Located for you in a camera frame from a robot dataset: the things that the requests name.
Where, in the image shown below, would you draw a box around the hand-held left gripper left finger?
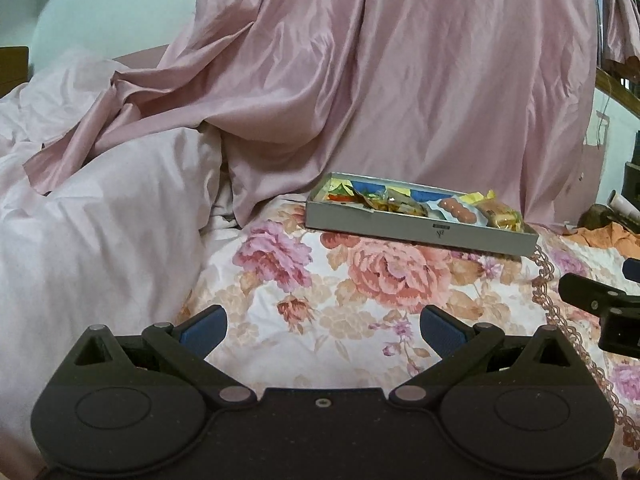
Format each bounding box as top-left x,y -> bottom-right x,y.
64,304 -> 257,409

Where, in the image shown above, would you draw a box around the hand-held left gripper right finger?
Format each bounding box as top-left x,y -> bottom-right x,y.
390,304 -> 590,409

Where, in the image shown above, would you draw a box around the grey tray box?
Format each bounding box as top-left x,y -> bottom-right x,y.
304,172 -> 541,258

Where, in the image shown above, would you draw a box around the sandwich bread packet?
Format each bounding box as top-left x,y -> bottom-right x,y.
475,199 -> 525,234

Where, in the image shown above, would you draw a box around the orange sausage packet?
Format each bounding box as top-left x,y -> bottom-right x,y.
436,197 -> 482,225

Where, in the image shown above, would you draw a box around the gold snack packet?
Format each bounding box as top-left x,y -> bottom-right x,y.
360,187 -> 418,217

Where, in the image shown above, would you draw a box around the red snack packet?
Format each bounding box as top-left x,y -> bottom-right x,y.
326,184 -> 358,205

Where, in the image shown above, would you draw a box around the orange cloth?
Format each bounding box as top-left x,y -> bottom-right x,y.
564,221 -> 640,250

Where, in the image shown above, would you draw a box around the white paper roll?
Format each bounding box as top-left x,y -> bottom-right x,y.
606,190 -> 640,222

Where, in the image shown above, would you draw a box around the dark wooden furniture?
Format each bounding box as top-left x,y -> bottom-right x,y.
621,129 -> 640,197

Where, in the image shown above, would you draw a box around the floral bed sheet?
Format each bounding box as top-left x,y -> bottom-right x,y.
172,194 -> 640,480

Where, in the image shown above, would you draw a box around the assorted snack packets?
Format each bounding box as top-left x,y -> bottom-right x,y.
324,173 -> 498,211

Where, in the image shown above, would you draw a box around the white duvet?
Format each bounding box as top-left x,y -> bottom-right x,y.
0,50 -> 236,466

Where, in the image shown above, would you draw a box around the tied pink curtain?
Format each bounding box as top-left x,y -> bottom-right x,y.
599,0 -> 640,67

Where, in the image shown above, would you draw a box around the large pink curtain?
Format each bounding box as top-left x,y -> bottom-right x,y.
24,0 -> 600,233

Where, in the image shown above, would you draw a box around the wooden headboard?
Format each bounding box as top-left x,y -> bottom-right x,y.
0,46 -> 31,100

